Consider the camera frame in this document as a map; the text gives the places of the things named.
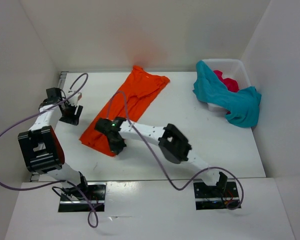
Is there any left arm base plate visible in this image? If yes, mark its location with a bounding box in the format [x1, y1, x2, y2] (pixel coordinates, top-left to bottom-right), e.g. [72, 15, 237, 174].
[53, 183, 106, 213]

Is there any orange t shirt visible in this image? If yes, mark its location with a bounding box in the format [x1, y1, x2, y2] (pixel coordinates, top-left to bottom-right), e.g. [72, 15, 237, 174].
[79, 65, 170, 157]

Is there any pink t shirt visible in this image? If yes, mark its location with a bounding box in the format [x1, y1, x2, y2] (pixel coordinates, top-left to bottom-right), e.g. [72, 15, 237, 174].
[213, 70, 240, 93]

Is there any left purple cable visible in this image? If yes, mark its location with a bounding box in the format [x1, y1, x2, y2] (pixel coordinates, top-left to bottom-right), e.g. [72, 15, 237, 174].
[0, 72, 98, 229]

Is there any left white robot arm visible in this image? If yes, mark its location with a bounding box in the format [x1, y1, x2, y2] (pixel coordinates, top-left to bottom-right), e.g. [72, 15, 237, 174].
[17, 87, 90, 200]

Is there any purple cable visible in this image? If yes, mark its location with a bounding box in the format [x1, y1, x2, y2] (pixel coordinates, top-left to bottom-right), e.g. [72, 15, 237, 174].
[0, 72, 98, 229]
[106, 91, 245, 210]

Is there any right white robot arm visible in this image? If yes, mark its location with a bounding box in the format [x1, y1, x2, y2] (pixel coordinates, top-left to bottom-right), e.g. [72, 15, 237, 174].
[94, 116, 228, 197]

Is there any teal t shirt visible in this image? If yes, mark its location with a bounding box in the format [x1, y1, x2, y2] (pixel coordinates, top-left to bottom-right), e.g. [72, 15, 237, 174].
[193, 60, 262, 128]

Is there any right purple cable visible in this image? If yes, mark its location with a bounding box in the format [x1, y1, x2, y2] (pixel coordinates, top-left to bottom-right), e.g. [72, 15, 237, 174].
[106, 91, 245, 210]

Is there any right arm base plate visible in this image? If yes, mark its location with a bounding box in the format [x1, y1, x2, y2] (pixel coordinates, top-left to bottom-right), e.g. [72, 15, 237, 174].
[193, 181, 240, 210]

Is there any white plastic basket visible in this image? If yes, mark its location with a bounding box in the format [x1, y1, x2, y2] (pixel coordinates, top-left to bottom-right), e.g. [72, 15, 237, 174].
[201, 58, 251, 112]

